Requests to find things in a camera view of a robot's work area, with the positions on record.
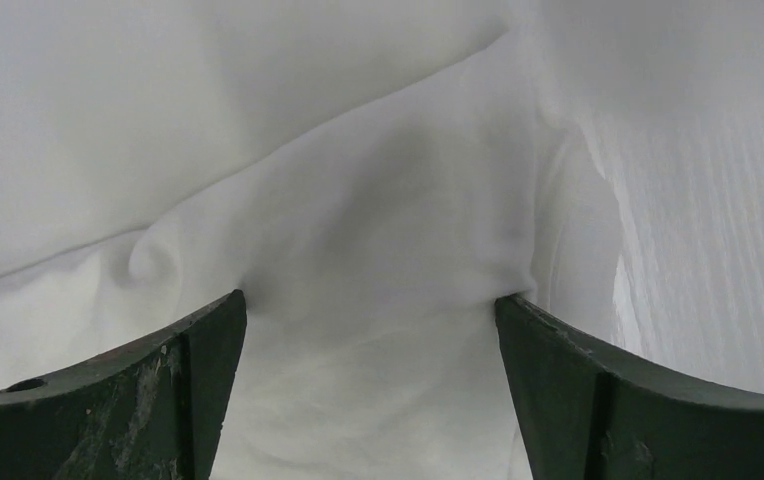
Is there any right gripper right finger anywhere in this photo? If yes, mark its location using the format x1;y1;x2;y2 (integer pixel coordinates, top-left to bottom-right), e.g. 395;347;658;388
494;295;764;479

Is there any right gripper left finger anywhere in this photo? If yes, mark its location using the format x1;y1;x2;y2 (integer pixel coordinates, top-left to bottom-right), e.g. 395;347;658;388
0;291;247;479

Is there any white t shirt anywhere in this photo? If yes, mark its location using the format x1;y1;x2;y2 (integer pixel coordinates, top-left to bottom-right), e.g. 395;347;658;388
0;1;764;479

